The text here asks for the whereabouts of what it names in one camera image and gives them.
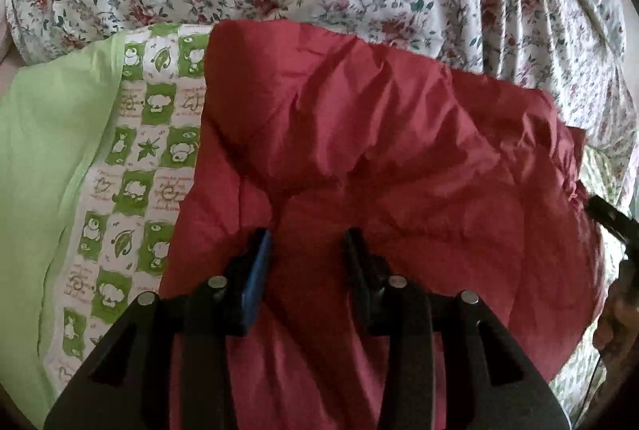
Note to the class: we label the red quilted jacket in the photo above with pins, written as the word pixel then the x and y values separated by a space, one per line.
pixel 399 135

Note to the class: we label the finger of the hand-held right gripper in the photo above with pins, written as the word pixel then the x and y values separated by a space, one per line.
pixel 611 217

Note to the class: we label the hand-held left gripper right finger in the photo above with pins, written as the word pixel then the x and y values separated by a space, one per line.
pixel 357 260

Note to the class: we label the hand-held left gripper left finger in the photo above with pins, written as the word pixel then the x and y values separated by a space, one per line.
pixel 257 270

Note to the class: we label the pink blanket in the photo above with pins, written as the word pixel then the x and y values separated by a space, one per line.
pixel 6 60

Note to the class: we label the green checkered bed sheet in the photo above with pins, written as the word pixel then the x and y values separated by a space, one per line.
pixel 55 125

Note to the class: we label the person's right hand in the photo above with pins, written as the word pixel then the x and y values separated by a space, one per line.
pixel 616 317

